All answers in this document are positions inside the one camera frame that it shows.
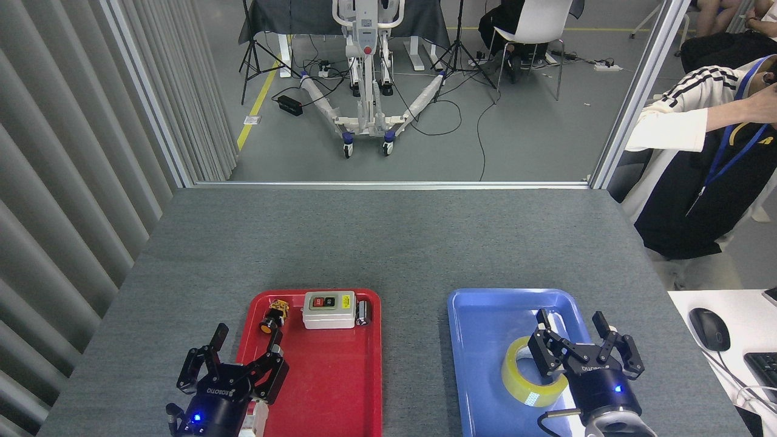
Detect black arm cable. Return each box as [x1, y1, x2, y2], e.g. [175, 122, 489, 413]
[165, 402, 186, 437]
[537, 407, 587, 437]

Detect black keyboard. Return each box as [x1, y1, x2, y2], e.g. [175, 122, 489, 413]
[743, 351, 777, 405]

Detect yellow push button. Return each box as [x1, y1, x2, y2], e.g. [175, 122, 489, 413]
[260, 299, 290, 335]

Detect grey office chair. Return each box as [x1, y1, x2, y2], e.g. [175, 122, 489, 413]
[607, 94, 668, 205]

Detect blue plastic tray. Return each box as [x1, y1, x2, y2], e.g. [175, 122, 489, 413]
[447, 288, 608, 437]

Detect white chair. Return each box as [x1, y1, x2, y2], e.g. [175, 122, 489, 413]
[488, 0, 575, 101]

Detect silver rail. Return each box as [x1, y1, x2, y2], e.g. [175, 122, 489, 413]
[193, 180, 593, 191]

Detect black floor cable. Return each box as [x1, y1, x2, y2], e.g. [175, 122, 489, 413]
[476, 90, 506, 182]

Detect white switch box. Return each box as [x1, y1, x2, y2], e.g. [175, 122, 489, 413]
[302, 291, 356, 330]

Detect black computer mouse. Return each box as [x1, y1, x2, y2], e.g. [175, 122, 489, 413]
[688, 307, 731, 353]

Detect red plastic tray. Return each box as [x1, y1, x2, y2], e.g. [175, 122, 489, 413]
[236, 289, 383, 437]

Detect blue lanyard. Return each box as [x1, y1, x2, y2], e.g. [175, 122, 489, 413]
[704, 57, 769, 189]

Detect white stand on wheels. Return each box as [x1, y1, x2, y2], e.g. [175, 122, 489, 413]
[300, 0, 447, 160]

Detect yellow tape roll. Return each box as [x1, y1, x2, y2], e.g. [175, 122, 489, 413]
[501, 336, 571, 408]

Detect table with black cloth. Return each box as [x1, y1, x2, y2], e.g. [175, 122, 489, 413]
[238, 0, 452, 78]

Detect white desk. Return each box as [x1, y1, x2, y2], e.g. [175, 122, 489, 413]
[668, 288, 777, 437]

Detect black tripod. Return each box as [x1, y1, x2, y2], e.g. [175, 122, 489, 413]
[238, 0, 302, 106]
[432, 0, 500, 104]

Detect white red block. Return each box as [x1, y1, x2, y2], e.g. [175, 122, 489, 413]
[240, 399, 270, 437]

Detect seated person in black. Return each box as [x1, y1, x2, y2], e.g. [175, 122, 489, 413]
[478, 0, 548, 84]

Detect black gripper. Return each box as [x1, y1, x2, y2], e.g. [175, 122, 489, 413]
[176, 323, 290, 437]
[527, 308, 646, 420]

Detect person's hand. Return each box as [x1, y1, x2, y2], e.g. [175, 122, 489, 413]
[752, 81, 777, 123]

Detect silver post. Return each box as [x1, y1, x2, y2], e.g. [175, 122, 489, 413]
[100, 0, 195, 189]
[588, 0, 693, 191]

